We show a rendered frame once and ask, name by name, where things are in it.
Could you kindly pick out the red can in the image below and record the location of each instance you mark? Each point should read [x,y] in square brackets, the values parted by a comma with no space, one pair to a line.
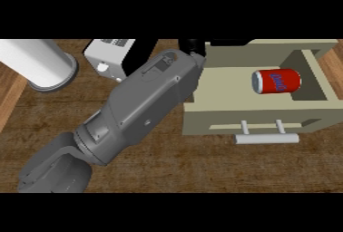
[282,81]

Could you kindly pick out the beige wooden drawer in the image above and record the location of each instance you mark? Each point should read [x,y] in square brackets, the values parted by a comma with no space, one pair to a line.
[224,81]

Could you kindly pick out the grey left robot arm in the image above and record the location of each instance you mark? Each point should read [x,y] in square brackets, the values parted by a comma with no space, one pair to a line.
[143,99]

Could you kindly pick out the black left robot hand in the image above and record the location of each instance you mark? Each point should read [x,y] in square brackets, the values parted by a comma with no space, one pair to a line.
[193,46]

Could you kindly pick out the white cylinder with grey rim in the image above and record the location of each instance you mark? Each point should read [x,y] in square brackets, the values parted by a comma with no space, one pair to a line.
[33,62]

